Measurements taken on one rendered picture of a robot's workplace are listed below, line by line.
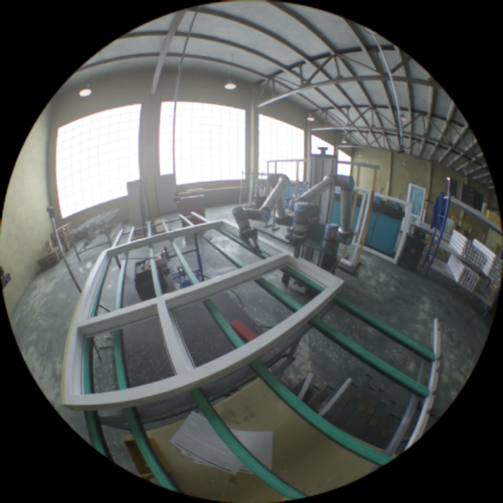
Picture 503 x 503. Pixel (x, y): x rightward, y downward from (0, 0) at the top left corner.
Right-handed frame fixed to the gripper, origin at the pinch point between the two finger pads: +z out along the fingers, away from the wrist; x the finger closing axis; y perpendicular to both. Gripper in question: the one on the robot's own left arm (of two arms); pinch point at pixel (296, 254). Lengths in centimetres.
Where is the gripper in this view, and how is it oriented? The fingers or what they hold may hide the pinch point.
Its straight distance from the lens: 104.8
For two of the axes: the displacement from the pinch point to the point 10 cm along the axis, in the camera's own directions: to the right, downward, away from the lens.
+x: 8.2, -2.6, 5.1
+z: 0.0, 8.9, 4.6
